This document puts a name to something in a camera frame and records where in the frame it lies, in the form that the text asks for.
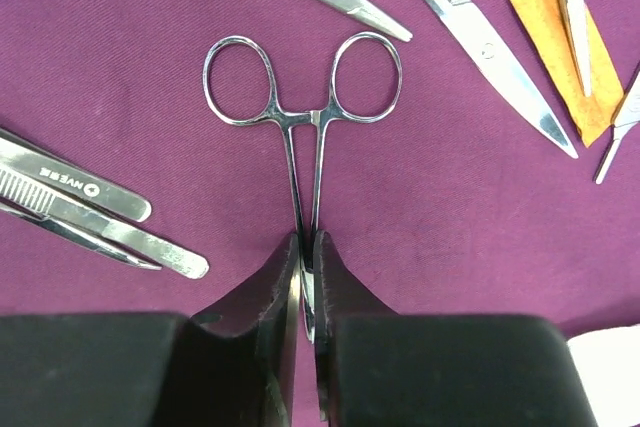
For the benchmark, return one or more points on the purple cloth drape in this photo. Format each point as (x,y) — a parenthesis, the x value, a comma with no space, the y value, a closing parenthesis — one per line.
(453,203)

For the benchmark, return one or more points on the white gauze pad right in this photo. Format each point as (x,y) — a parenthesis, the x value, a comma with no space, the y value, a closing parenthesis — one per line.
(607,361)

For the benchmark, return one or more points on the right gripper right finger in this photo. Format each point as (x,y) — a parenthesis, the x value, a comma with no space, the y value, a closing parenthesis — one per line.
(377,367)

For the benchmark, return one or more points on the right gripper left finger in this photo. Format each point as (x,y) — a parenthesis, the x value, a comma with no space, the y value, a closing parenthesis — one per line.
(231,364)

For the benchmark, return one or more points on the steel tweezers branded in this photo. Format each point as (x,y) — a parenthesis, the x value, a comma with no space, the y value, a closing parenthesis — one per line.
(26,158)

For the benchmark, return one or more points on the steel tweezers ribbed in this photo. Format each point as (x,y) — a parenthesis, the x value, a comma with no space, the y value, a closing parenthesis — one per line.
(31,196)

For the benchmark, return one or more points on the steel surgical scissors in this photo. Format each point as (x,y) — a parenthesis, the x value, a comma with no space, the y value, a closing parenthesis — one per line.
(498,64)

